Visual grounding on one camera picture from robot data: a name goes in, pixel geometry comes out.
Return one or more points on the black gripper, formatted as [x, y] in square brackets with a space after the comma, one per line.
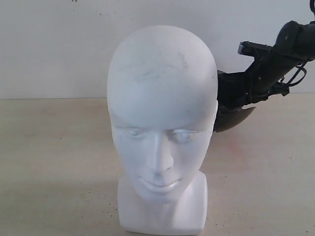
[263, 79]

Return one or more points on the black helmet with visor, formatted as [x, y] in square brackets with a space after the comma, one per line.
[232, 96]

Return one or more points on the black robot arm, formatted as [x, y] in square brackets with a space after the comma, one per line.
[297, 42]

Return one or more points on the white mannequin head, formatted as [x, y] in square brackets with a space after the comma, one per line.
[162, 91]

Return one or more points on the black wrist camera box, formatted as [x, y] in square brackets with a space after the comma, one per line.
[251, 49]

